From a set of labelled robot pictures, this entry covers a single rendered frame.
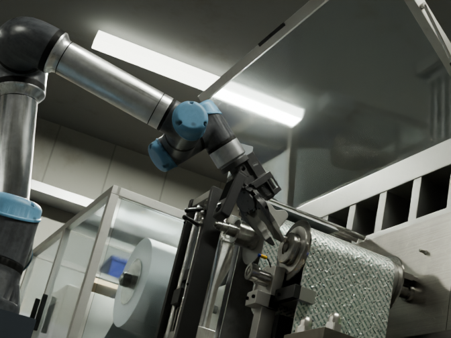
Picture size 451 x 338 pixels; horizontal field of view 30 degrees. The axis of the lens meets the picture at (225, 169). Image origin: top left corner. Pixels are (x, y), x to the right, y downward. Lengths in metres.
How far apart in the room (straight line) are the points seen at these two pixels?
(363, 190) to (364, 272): 0.55
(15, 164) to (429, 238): 1.00
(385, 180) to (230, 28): 2.01
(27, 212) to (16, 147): 0.23
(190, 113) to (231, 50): 2.68
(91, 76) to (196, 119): 0.23
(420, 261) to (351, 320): 0.28
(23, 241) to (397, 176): 1.12
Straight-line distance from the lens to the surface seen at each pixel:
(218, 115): 1.92
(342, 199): 2.56
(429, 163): 2.24
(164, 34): 4.43
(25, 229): 1.62
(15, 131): 1.83
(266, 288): 1.94
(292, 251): 1.91
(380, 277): 1.99
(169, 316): 2.24
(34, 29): 1.79
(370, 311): 1.96
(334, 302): 1.91
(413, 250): 2.16
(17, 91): 1.87
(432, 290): 2.04
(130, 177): 5.85
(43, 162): 5.76
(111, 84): 1.76
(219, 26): 4.24
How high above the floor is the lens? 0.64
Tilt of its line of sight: 23 degrees up
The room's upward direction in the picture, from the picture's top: 13 degrees clockwise
